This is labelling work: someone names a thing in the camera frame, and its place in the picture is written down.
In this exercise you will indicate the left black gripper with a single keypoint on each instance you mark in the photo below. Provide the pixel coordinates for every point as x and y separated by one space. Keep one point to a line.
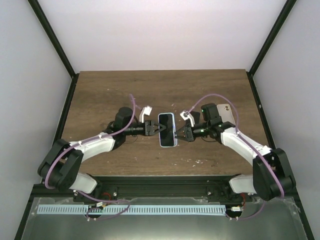
148 128

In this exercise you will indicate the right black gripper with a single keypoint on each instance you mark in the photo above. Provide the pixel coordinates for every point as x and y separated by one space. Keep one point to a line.
189 134

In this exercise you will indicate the light blue phone case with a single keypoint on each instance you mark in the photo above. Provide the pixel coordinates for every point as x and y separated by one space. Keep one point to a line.
167 130

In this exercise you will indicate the beige phone case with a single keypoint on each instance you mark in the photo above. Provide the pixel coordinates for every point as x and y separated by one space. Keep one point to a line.
225 113

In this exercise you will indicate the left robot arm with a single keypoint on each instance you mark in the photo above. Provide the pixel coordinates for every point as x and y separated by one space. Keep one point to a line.
60 169

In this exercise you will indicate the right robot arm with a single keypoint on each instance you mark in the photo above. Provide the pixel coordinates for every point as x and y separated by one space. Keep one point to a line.
271 176

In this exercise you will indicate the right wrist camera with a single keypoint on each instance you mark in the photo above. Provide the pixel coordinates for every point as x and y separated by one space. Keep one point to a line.
188 116

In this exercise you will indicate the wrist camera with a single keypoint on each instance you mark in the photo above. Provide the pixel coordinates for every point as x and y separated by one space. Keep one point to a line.
145 111
188 116

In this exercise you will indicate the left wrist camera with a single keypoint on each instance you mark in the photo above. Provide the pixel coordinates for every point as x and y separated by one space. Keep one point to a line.
145 111

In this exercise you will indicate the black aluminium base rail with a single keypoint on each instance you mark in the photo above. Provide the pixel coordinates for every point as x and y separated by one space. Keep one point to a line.
214 188

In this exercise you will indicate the light blue cable duct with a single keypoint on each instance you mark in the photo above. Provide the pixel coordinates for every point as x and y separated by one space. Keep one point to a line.
69 209

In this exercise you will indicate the right black frame post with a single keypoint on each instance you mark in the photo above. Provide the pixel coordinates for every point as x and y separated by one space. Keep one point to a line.
279 22

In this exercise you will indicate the black frame post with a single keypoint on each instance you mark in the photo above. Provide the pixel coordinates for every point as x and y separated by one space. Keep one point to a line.
279 22
43 20

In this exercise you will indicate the left black frame post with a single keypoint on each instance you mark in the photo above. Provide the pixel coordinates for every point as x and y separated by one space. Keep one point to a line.
43 20

